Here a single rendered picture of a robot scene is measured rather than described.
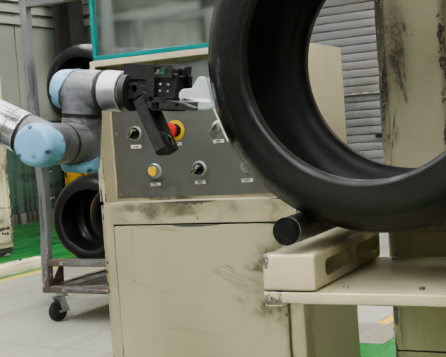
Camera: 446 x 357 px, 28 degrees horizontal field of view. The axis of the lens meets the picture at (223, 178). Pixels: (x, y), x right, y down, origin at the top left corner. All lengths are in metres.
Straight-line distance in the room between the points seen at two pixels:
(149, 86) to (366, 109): 9.54
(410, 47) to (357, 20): 9.42
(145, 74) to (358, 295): 0.56
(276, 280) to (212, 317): 0.81
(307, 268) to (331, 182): 0.14
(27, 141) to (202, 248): 0.77
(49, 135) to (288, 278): 0.47
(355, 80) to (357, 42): 0.46
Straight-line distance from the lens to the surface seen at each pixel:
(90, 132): 1.67
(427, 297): 1.34
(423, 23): 1.70
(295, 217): 1.41
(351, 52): 11.12
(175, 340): 2.28
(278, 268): 1.41
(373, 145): 11.02
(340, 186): 1.35
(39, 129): 1.54
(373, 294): 1.36
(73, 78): 1.67
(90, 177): 5.28
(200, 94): 1.55
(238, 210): 2.14
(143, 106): 1.60
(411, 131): 1.70
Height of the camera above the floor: 1.06
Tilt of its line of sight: 3 degrees down
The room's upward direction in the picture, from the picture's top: 4 degrees counter-clockwise
